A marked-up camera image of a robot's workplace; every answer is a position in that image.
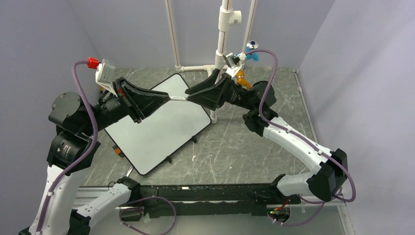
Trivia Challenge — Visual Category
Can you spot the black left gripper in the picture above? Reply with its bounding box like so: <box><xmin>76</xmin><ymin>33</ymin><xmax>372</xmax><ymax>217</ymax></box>
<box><xmin>82</xmin><ymin>75</ymin><xmax>170</xmax><ymax>136</ymax></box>

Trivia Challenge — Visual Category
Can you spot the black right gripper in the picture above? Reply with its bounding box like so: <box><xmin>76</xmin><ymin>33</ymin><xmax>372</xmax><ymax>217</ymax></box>
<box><xmin>185</xmin><ymin>69</ymin><xmax>256</xmax><ymax>111</ymax></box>

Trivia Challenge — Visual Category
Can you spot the white green whiteboard marker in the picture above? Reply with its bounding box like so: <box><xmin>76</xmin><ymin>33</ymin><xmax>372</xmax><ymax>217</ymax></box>
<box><xmin>169</xmin><ymin>96</ymin><xmax>187</xmax><ymax>101</ymax></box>

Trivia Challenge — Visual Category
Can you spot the black framed whiteboard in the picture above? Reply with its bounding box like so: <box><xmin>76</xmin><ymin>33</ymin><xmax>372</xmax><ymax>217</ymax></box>
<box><xmin>104</xmin><ymin>72</ymin><xmax>212</xmax><ymax>176</ymax></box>

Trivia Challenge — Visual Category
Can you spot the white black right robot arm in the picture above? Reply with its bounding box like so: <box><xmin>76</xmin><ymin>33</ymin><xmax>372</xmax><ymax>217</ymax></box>
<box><xmin>185</xmin><ymin>70</ymin><xmax>347</xmax><ymax>203</ymax></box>

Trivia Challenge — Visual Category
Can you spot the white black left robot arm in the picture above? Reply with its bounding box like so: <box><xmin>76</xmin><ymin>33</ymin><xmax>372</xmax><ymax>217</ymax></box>
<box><xmin>21</xmin><ymin>78</ymin><xmax>170</xmax><ymax>235</ymax></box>

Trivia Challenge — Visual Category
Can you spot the orange black whiteboard eraser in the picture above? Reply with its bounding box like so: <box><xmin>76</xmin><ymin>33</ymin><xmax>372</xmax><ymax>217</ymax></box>
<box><xmin>113</xmin><ymin>145</ymin><xmax>125</xmax><ymax>158</ymax></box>

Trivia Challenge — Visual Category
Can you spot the orange plastic faucet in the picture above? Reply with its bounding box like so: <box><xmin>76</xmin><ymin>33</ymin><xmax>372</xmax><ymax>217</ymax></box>
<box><xmin>235</xmin><ymin>70</ymin><xmax>252</xmax><ymax>89</ymax></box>

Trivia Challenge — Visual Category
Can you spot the blue plastic faucet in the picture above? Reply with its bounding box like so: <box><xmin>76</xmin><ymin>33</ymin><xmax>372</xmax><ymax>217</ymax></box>
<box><xmin>242</xmin><ymin>40</ymin><xmax>259</xmax><ymax>61</ymax></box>

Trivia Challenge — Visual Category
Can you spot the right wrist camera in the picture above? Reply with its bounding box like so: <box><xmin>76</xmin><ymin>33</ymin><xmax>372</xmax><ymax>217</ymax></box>
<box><xmin>223</xmin><ymin>52</ymin><xmax>246</xmax><ymax>77</ymax></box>

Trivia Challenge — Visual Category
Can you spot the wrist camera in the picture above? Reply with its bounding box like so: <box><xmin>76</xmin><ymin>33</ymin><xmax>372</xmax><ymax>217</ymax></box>
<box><xmin>223</xmin><ymin>52</ymin><xmax>246</xmax><ymax>77</ymax></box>
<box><xmin>87</xmin><ymin>57</ymin><xmax>115</xmax><ymax>87</ymax></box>

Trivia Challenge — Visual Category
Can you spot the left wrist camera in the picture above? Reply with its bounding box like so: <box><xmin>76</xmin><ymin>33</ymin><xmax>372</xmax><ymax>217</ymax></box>
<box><xmin>87</xmin><ymin>57</ymin><xmax>115</xmax><ymax>87</ymax></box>

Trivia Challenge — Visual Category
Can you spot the white pvc pipe frame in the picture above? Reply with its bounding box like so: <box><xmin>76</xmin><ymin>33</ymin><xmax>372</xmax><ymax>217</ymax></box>
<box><xmin>164</xmin><ymin>0</ymin><xmax>258</xmax><ymax>124</ymax></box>

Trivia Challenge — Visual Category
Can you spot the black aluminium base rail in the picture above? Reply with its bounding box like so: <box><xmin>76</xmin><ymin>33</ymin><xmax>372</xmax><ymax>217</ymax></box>
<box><xmin>113</xmin><ymin>183</ymin><xmax>320</xmax><ymax>218</ymax></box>

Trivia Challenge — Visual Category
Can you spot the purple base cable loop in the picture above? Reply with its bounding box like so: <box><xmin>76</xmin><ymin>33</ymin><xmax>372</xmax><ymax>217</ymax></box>
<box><xmin>118</xmin><ymin>195</ymin><xmax>177</xmax><ymax>235</ymax></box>

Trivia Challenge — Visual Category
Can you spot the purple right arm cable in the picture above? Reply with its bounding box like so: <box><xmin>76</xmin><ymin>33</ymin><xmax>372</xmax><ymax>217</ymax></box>
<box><xmin>245</xmin><ymin>48</ymin><xmax>357</xmax><ymax>228</ymax></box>

